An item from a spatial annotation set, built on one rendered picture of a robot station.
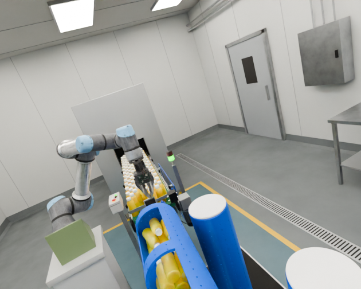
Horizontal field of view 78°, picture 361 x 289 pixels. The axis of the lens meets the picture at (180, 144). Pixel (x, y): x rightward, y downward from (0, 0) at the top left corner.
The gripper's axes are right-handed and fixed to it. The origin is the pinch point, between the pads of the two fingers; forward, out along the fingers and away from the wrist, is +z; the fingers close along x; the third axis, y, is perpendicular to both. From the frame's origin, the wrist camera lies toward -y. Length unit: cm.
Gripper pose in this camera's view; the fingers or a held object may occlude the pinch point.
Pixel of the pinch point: (149, 195)
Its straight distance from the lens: 111.2
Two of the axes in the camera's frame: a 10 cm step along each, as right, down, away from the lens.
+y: 2.5, 1.1, -9.6
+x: 9.1, -3.5, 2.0
